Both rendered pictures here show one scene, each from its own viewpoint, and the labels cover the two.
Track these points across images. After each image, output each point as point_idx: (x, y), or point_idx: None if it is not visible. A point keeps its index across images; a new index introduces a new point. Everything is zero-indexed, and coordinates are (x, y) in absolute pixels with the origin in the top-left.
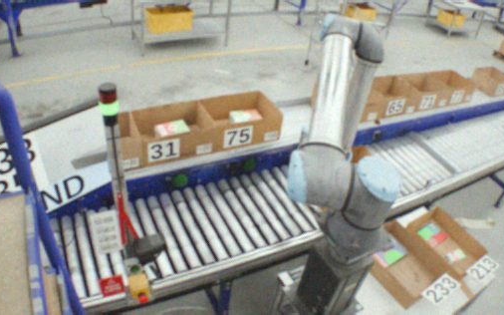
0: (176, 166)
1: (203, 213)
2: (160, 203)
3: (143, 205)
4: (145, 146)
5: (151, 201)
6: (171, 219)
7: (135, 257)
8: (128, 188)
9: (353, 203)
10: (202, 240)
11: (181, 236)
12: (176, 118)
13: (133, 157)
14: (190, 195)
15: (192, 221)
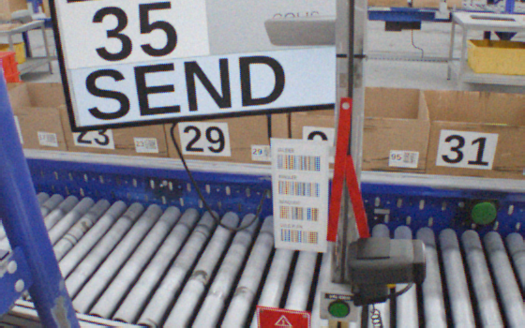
0: (483, 185)
1: (513, 277)
2: (439, 248)
3: (408, 236)
4: (436, 133)
5: (424, 234)
6: (450, 271)
7: (350, 285)
8: (390, 203)
9: None
10: (499, 321)
11: (459, 303)
12: (497, 121)
13: (412, 148)
14: (496, 244)
15: (488, 284)
